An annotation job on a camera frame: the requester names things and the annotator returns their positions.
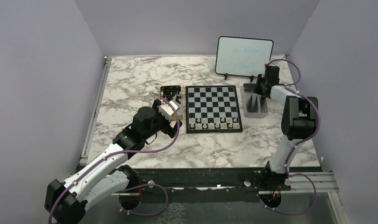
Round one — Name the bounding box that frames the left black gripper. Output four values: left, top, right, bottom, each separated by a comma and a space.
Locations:
143, 100, 183, 140

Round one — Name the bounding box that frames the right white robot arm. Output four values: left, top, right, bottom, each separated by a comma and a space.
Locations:
253, 65, 319, 190

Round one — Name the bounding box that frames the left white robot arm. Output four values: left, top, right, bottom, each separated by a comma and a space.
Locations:
44, 99, 182, 224

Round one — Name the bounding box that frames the black chess pieces pile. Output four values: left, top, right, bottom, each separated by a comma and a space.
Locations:
160, 85, 182, 104

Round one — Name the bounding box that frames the lilac tin tray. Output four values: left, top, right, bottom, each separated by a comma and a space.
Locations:
241, 83, 268, 119

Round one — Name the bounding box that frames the yellow tin tray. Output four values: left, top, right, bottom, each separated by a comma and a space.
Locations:
160, 85, 183, 120

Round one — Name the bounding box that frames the small whiteboard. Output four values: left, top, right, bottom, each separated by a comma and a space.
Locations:
215, 36, 274, 77

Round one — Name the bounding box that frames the black white chessboard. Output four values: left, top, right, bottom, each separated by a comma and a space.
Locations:
185, 85, 243, 134

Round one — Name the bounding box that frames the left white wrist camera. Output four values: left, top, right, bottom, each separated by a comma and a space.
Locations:
159, 101, 180, 121

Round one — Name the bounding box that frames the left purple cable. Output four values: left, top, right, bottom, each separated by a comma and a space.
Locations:
48, 98, 181, 224

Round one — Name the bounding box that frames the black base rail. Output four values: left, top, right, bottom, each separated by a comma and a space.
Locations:
76, 167, 338, 205

